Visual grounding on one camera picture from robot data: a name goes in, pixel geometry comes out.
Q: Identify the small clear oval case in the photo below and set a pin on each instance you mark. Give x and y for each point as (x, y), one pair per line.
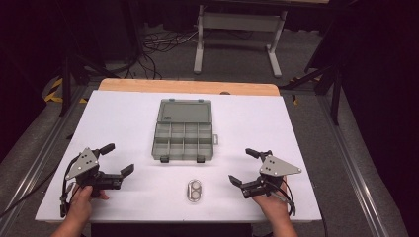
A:
(194, 190)

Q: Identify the person's left hand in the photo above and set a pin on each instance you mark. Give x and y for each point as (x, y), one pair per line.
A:
(80, 205)

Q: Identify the white cover sheet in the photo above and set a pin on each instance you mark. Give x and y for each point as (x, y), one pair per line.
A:
(131, 115)

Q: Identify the wooden table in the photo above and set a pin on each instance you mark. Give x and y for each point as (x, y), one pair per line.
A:
(184, 86)

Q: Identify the person's right hand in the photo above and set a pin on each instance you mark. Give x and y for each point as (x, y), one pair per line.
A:
(274, 206)

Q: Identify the aluminium floor rail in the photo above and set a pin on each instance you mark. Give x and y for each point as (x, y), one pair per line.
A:
(39, 161)
(354, 171)

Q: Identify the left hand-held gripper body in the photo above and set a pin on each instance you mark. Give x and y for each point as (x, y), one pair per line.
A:
(86, 168)

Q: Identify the clear plastic compartment organizer box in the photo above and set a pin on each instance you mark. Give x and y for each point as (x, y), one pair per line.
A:
(183, 138)

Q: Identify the black metal stand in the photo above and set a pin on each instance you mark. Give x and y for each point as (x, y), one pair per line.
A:
(66, 86)
(336, 95)

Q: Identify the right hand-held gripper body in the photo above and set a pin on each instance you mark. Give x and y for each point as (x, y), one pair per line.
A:
(275, 167)

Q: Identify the white metal table frame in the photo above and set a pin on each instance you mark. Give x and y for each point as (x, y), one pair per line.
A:
(242, 21)

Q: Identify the yellow black hazard tape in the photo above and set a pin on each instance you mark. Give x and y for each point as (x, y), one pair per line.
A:
(52, 94)
(294, 98)

